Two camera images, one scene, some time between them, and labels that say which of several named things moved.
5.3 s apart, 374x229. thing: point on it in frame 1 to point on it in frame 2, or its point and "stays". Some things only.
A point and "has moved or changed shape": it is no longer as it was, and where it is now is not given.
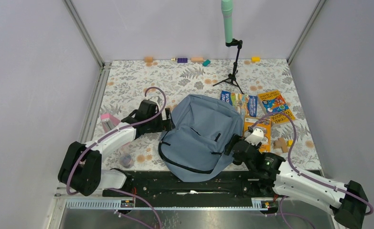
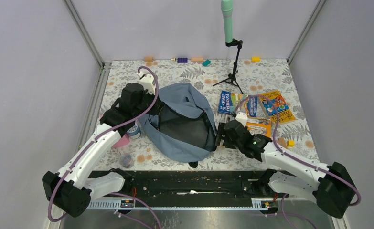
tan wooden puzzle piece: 282,143 stays
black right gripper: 228,148 to 221,131
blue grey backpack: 194,146 has moved or changed shape
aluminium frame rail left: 104,67 stays
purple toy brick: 182,60 stays
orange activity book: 265,124 stays
